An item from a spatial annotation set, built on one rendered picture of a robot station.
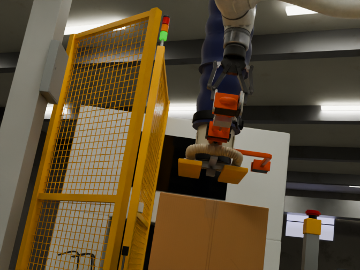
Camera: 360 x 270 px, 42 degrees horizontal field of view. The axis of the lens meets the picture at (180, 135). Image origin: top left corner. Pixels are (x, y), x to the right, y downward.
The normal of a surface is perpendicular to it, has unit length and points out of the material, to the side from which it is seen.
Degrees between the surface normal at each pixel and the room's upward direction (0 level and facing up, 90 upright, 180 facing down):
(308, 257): 90
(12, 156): 90
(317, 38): 90
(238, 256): 90
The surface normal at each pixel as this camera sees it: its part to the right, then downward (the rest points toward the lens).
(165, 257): 0.01, -0.27
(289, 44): -0.39, -0.31
